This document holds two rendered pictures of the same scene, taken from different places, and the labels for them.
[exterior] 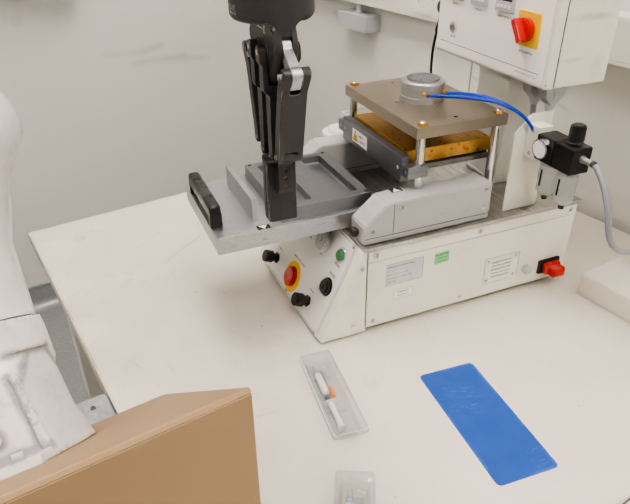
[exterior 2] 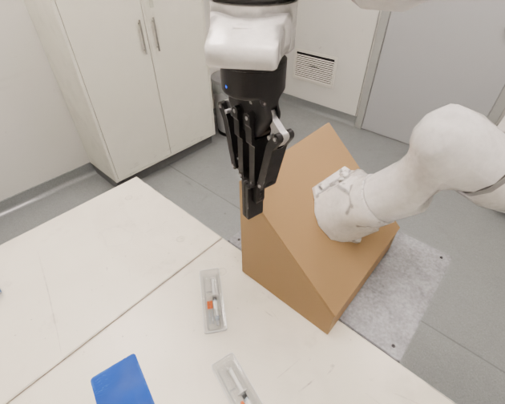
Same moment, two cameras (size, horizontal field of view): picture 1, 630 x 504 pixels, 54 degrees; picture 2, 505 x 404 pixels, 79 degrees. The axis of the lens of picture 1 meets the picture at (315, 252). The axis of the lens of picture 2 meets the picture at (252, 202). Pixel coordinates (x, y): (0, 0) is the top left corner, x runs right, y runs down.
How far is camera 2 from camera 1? 0.92 m
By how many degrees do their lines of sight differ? 106
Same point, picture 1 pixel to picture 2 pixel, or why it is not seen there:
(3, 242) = (394, 182)
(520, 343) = not seen: outside the picture
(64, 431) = (320, 204)
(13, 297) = (371, 189)
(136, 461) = not seen: hidden behind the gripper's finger
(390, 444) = (197, 368)
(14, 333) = (356, 187)
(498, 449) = (126, 382)
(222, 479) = not seen: hidden behind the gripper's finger
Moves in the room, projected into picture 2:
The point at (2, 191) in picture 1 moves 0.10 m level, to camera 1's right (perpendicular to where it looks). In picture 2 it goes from (410, 168) to (358, 177)
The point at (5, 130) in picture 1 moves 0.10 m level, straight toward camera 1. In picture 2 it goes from (416, 139) to (360, 119)
